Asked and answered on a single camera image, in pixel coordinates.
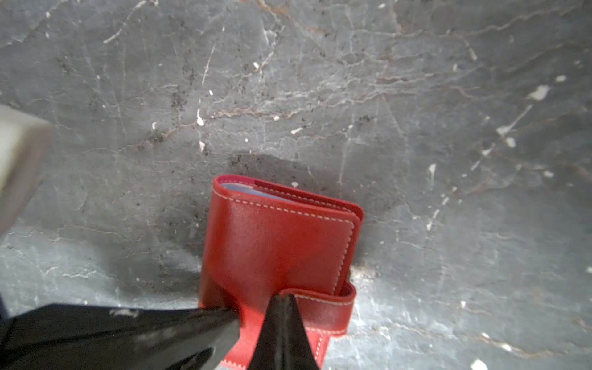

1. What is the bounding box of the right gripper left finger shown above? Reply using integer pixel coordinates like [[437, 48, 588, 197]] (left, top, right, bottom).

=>
[[1, 304, 239, 369]]

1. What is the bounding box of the red leather card holder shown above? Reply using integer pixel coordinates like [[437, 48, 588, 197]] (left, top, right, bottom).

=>
[[199, 175, 364, 369]]

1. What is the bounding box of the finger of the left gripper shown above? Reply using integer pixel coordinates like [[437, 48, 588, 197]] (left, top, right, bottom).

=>
[[1, 105, 53, 234]]

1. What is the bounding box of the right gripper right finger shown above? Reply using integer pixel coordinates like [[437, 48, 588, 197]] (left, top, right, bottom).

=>
[[248, 294, 319, 370]]

